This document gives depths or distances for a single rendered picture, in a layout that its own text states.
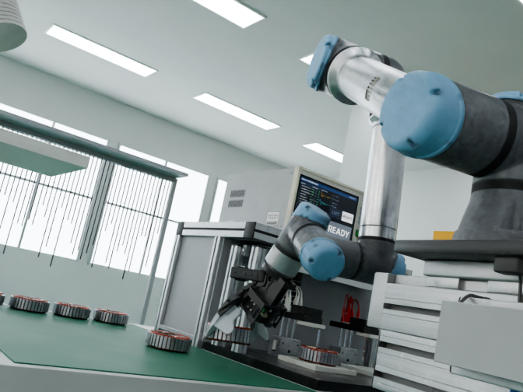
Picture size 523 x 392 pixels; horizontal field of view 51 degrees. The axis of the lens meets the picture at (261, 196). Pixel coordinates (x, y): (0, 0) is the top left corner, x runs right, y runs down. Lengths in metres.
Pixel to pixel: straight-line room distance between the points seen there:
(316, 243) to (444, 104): 0.40
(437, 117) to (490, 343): 0.29
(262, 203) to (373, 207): 0.67
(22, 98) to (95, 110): 0.95
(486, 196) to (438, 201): 7.37
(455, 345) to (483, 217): 0.23
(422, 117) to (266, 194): 1.03
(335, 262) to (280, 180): 0.70
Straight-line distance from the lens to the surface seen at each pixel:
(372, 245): 1.11
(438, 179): 8.33
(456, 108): 0.77
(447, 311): 0.67
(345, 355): 1.79
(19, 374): 0.90
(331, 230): 1.72
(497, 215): 0.81
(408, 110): 0.79
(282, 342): 1.62
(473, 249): 0.76
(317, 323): 1.59
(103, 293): 8.09
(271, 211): 1.69
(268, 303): 1.16
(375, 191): 1.13
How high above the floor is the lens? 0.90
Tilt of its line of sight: 11 degrees up
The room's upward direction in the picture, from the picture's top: 12 degrees clockwise
